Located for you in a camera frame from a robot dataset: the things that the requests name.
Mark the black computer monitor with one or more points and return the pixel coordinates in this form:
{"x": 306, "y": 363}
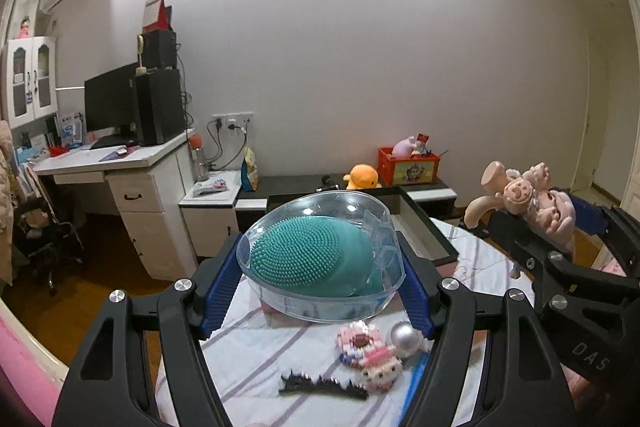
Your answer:
{"x": 109, "y": 103}

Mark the black computer tower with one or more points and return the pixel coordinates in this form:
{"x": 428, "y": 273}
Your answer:
{"x": 158, "y": 108}

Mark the pink quilt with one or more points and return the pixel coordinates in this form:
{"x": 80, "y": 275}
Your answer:
{"x": 36, "y": 375}

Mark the white figure silver ball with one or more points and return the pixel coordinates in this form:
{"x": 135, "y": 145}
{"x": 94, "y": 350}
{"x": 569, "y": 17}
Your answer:
{"x": 407, "y": 341}

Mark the white desk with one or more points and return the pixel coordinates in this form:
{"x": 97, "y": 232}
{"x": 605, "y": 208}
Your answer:
{"x": 147, "y": 187}

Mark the white low side table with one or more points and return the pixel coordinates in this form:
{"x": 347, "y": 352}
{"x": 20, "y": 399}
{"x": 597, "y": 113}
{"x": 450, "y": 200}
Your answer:
{"x": 208, "y": 211}

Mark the black speaker box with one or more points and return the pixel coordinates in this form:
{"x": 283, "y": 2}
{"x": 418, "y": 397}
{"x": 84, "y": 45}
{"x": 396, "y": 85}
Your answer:
{"x": 159, "y": 50}

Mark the pink doll on cabinet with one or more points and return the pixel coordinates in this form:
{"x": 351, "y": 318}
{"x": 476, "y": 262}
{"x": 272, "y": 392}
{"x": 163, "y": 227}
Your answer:
{"x": 24, "y": 29}

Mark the red desk calendar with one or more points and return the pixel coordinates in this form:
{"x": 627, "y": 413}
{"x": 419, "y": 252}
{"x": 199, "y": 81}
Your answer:
{"x": 156, "y": 15}

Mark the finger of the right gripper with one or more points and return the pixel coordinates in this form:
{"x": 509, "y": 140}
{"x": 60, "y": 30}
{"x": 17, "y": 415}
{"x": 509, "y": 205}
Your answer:
{"x": 616, "y": 228}
{"x": 505, "y": 226}

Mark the pink plush toy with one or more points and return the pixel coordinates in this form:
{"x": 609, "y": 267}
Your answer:
{"x": 404, "y": 148}

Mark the pink pig figurine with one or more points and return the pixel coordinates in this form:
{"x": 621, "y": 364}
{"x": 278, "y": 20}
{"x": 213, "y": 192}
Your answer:
{"x": 528, "y": 195}

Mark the red cap bottle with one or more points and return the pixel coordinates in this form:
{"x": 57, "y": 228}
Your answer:
{"x": 199, "y": 160}

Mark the black hair clip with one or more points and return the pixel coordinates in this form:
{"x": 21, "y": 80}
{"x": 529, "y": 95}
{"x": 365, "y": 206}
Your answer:
{"x": 302, "y": 383}

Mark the beige curtain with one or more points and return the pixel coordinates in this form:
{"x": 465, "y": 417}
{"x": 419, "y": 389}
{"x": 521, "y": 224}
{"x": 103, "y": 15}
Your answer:
{"x": 13, "y": 12}

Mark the white glass door cabinet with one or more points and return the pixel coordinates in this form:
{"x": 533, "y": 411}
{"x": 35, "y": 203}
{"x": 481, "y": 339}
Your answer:
{"x": 28, "y": 80}

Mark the red toy box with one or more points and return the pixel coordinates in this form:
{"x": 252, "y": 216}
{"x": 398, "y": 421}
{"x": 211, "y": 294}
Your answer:
{"x": 394, "y": 170}

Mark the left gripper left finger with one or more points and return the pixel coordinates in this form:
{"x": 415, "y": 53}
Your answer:
{"x": 108, "y": 383}

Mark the teal brush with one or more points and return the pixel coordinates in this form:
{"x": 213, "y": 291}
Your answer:
{"x": 329, "y": 257}

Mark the orange octopus plush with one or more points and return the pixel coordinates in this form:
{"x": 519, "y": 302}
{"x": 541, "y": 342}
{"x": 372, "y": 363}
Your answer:
{"x": 362, "y": 177}

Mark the pink black storage box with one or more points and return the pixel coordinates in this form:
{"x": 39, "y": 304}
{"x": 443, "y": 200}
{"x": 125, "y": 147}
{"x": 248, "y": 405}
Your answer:
{"x": 415, "y": 221}

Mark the wall power outlet strip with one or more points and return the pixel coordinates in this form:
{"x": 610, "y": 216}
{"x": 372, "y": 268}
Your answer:
{"x": 233, "y": 121}

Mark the pink white block figure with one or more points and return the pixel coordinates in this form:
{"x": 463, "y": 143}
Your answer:
{"x": 380, "y": 369}

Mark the pink block donut figure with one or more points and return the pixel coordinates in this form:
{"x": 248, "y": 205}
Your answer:
{"x": 355, "y": 341}

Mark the snack bag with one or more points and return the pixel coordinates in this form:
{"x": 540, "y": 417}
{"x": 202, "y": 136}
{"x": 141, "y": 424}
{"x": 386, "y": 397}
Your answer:
{"x": 249, "y": 171}

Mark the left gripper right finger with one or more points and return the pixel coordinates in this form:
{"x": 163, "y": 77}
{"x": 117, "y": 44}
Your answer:
{"x": 521, "y": 384}

